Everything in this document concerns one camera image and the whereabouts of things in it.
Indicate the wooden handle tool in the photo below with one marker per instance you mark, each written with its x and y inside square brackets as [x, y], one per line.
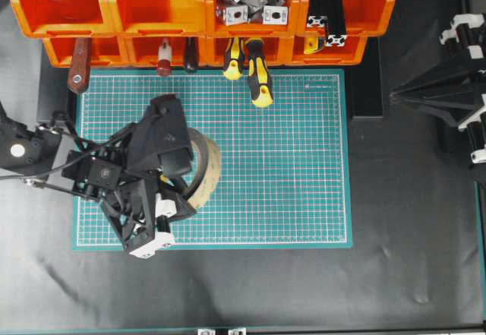
[79, 71]

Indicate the grey corner bracket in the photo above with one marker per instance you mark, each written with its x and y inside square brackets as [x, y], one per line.
[275, 15]
[234, 15]

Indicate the green cutting mat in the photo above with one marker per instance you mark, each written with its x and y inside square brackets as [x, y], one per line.
[261, 178]

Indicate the black table mat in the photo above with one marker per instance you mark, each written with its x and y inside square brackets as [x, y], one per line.
[408, 258]

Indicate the foam tape roll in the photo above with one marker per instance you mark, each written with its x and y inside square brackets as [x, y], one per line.
[209, 168]

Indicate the yellow black screwdriver handle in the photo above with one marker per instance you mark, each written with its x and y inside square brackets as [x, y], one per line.
[259, 79]
[234, 58]

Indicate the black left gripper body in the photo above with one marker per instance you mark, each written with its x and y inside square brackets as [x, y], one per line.
[115, 206]

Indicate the yellow tape measure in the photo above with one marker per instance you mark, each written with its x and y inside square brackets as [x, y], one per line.
[313, 45]

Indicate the orange container rack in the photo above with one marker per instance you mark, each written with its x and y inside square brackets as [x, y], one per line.
[129, 32]

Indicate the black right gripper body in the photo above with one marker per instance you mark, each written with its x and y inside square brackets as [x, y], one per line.
[453, 90]

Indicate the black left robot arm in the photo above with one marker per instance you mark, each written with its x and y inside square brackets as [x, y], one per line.
[38, 157]

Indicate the red white handle tool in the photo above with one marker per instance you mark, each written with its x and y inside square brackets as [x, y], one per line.
[164, 58]

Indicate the dark brown handle tool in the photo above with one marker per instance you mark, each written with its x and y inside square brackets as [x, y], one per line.
[190, 60]

